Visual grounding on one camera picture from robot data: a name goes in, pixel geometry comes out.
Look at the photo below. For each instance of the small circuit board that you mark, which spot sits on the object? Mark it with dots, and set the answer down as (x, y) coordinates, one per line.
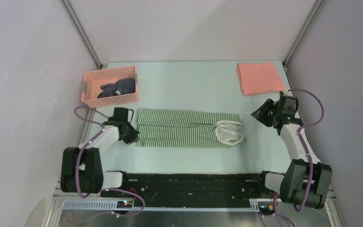
(266, 208)
(124, 204)

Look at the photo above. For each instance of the dark navy garment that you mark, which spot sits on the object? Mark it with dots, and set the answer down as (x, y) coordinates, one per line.
(121, 87)

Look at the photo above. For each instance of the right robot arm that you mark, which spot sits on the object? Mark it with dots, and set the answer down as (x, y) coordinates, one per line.
(306, 181)

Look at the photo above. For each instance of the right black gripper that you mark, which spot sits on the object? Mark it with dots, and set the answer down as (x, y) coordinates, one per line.
(259, 113)

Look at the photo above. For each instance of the right aluminium corner post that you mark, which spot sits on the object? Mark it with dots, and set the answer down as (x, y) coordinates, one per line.
(309, 20)

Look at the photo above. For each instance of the pink plastic laundry basket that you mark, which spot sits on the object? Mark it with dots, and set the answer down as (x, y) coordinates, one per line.
(93, 80)

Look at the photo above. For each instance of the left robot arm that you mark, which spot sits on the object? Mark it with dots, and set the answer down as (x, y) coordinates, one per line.
(82, 170)

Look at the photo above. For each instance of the left small circuit board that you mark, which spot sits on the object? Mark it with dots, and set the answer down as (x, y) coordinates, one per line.
(124, 204)

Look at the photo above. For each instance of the green white striped garment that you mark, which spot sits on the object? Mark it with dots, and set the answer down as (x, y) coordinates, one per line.
(188, 129)

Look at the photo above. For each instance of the aluminium toothed cable duct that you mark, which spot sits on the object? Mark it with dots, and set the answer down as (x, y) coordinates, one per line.
(111, 206)

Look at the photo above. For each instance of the salmon pink t-shirt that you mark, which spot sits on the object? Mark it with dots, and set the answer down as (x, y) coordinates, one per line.
(259, 78)

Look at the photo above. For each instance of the aluminium corner post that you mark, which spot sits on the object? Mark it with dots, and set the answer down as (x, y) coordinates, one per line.
(309, 20)
(70, 11)

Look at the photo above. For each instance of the right small circuit board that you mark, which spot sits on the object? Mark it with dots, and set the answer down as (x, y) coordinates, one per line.
(266, 208)

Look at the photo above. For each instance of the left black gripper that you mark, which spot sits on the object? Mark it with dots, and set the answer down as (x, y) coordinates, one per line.
(133, 136)

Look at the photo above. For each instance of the left aluminium corner post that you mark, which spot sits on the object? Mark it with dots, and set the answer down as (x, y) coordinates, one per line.
(70, 11)

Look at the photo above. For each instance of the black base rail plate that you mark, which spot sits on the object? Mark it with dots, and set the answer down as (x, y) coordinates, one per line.
(192, 190)

